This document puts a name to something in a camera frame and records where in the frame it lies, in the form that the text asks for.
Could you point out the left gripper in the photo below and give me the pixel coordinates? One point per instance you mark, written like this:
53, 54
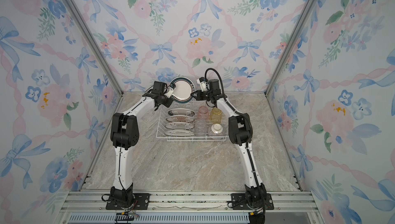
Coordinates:
171, 100

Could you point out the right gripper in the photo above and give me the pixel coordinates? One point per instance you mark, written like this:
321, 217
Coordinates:
198, 94

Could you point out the green rimmed plate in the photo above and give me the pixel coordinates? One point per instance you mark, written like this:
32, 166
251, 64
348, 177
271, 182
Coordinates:
181, 112
183, 88

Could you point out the orange patterned plate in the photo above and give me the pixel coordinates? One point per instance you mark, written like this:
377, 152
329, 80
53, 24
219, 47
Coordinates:
180, 118

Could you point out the white wire dish rack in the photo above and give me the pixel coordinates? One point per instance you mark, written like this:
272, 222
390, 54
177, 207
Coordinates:
193, 105

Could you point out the grey patterned plate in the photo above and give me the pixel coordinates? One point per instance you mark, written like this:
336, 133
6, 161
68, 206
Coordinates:
179, 126
179, 133

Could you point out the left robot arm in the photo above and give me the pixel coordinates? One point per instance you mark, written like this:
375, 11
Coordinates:
125, 135

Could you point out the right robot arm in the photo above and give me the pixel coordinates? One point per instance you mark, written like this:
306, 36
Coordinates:
240, 133

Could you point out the yellow glass cup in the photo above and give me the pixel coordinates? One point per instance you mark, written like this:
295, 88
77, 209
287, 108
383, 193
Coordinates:
216, 115

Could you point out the pink glass cup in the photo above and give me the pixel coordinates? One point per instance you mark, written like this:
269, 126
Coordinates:
203, 113

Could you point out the clear glass cup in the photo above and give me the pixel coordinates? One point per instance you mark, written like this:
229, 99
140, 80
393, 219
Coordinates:
200, 128

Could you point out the white ceramic bowl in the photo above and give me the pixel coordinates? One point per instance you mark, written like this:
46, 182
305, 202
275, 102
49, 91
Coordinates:
215, 131

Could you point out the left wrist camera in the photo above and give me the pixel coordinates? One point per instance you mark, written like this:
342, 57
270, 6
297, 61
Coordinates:
169, 92

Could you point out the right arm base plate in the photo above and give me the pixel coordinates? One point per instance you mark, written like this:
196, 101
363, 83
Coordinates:
239, 201

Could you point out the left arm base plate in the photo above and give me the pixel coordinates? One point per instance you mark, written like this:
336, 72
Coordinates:
139, 201

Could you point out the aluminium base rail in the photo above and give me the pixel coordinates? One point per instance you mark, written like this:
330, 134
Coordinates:
190, 207

